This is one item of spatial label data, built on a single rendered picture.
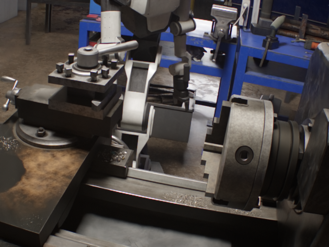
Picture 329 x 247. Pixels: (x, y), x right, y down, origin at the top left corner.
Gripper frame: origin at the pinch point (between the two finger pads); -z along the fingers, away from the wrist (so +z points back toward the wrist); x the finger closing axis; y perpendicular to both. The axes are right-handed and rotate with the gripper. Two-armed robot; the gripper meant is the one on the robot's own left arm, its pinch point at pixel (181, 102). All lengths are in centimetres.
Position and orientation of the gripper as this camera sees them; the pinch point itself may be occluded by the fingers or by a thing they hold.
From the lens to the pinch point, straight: 237.7
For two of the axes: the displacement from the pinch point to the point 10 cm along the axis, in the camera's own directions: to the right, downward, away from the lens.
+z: -0.4, -8.4, -5.4
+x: 6.0, 4.1, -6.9
